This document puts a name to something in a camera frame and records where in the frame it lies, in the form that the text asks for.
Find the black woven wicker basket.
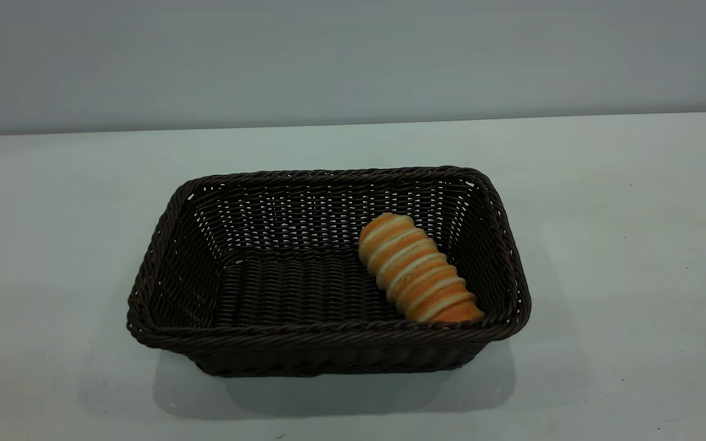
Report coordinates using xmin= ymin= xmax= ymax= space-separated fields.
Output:
xmin=126 ymin=165 xmax=533 ymax=377

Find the ridged orange bread loaf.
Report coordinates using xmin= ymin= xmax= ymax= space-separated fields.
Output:
xmin=358 ymin=213 xmax=486 ymax=323

